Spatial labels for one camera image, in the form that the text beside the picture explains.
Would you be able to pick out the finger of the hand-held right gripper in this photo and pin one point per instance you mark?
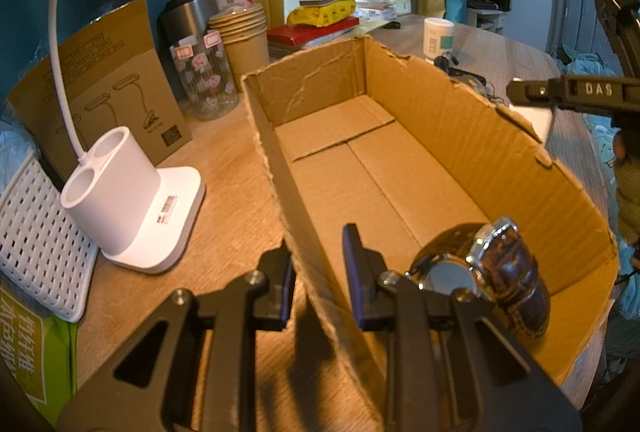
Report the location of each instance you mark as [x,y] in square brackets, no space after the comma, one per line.
[622,21]

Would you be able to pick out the red book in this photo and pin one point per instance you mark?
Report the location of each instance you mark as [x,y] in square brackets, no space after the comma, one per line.
[300,34]

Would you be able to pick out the person's right hand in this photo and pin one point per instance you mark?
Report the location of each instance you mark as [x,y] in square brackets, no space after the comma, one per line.
[621,146]

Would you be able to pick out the white tissue pack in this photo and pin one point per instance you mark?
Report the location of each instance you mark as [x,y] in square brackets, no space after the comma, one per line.
[390,1]

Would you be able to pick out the white medicine bottle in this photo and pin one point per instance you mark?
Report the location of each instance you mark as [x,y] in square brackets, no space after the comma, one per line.
[439,39]

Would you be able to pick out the yellow patterned pouch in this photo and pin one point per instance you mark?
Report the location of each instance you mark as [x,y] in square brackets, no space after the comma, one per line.
[320,15]

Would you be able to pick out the stack of brown paper cups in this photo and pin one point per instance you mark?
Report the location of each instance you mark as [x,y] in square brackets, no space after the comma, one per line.
[247,46]

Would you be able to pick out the black key bundle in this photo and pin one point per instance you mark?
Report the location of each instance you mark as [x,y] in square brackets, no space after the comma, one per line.
[450,61]

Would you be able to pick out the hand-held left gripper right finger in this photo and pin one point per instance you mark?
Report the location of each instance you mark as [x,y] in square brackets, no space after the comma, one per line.
[352,272]

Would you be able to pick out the printed glass cup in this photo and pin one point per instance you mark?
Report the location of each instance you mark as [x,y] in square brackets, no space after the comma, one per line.
[205,76]

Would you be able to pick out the white paper sheet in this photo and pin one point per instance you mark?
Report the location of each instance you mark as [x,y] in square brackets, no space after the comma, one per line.
[535,126]

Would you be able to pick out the cardboard box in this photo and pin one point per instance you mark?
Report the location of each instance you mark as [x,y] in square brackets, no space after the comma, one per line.
[380,171]

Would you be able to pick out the beige paper sheet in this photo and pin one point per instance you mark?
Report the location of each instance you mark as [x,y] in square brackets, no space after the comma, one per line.
[370,27]

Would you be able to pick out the brown cardboard lamp packaging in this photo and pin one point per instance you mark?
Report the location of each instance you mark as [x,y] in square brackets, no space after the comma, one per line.
[125,76]

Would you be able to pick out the steel thermos flask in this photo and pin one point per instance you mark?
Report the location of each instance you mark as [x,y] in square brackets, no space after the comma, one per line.
[185,19]

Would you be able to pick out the grey padded headboard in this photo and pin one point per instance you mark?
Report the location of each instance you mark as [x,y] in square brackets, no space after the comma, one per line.
[575,11]

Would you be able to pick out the white plastic basket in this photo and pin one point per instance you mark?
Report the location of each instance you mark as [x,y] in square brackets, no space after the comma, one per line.
[35,242]

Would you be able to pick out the white computer desk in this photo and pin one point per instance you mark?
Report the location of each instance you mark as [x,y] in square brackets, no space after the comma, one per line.
[487,19]

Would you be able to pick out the white desk lamp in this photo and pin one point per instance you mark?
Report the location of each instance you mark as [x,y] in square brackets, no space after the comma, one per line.
[115,192]

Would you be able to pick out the green tissue pack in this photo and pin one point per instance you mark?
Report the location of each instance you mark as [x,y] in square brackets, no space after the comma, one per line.
[35,362]

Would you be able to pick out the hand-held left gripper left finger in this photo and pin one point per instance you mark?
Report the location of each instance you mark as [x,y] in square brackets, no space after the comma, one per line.
[286,292]

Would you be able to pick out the brown leather wristwatch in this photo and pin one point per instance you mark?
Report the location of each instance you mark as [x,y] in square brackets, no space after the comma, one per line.
[510,272]

